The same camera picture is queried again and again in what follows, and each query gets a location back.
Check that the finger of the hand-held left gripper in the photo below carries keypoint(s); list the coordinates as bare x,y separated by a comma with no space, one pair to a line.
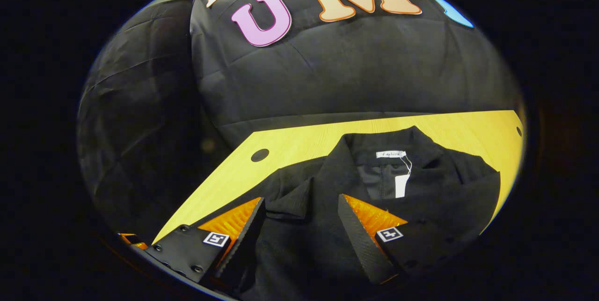
135,242

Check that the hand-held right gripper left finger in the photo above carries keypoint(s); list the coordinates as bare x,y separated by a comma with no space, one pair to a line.
245,240

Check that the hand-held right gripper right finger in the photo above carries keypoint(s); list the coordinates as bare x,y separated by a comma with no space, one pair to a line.
358,245

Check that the black garment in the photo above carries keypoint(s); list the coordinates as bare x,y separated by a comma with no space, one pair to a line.
318,226

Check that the black backdrop cloth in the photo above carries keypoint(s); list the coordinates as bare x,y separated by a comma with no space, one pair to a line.
351,71

